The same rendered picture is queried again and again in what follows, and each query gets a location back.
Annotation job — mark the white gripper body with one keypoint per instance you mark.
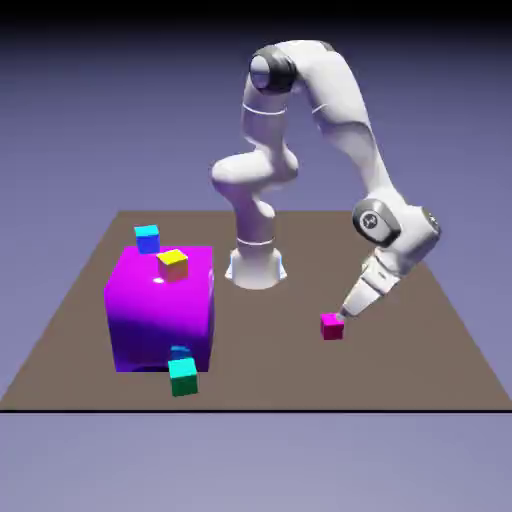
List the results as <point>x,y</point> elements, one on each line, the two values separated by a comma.
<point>362,296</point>

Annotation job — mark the small blue cube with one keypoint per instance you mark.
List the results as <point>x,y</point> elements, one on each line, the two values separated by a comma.
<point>147,240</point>

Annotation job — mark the large magenta box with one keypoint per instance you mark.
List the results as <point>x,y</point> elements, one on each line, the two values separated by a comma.
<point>160,312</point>

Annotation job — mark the small green cube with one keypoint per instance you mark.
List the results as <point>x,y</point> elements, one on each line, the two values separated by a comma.
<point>183,378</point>

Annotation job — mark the small yellow cube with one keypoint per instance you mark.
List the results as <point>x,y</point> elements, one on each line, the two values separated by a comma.
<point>172,264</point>

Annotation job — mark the small magenta cube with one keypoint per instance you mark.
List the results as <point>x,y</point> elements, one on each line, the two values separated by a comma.
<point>332,327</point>

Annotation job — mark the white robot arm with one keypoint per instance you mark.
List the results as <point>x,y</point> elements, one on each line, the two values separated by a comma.
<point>344,120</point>

